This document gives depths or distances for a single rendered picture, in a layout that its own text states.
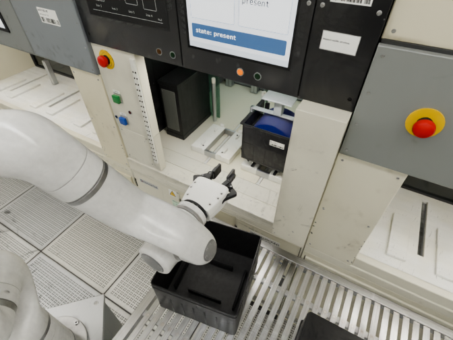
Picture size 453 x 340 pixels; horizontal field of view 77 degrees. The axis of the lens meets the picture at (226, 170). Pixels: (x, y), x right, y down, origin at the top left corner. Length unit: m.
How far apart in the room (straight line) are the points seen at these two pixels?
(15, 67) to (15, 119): 2.13
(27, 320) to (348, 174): 0.90
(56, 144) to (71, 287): 1.75
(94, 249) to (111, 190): 1.74
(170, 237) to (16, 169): 0.26
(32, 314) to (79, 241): 1.43
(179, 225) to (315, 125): 0.39
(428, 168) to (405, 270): 0.47
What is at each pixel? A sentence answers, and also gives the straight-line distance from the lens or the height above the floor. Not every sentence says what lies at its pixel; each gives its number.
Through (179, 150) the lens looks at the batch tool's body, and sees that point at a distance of 1.40.
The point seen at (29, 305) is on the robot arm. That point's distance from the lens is 0.92.
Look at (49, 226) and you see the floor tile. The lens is 2.51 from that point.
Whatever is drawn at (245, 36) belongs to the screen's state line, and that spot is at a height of 1.52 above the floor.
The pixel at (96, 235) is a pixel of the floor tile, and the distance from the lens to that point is 2.30.
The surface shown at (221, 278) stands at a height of 0.77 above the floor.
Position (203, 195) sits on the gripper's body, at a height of 1.21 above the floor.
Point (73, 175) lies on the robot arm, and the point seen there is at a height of 1.47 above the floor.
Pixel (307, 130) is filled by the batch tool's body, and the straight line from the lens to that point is 0.72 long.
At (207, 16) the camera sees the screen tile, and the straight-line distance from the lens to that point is 0.79.
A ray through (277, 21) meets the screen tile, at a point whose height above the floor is 1.56.
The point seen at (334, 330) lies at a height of 0.86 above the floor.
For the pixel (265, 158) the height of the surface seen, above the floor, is 0.98.
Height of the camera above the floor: 1.77
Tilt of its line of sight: 44 degrees down
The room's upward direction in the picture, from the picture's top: straight up
